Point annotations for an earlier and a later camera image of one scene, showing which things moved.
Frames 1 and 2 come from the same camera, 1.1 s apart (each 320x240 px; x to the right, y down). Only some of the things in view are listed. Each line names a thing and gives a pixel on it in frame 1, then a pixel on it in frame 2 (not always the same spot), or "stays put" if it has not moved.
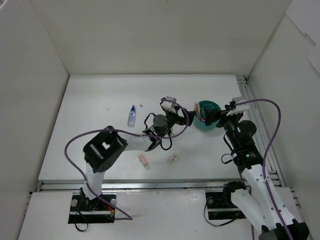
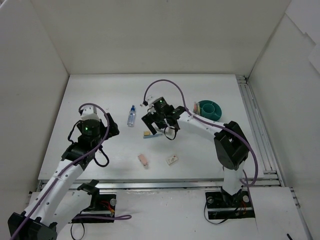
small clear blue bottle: x=132 y=117 stays put
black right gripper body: x=220 y=119 -> x=157 y=119
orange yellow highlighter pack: x=196 y=108 stays put
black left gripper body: x=178 y=116 -> x=112 y=126
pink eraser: x=143 y=160 stays put
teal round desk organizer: x=203 y=105 stays put
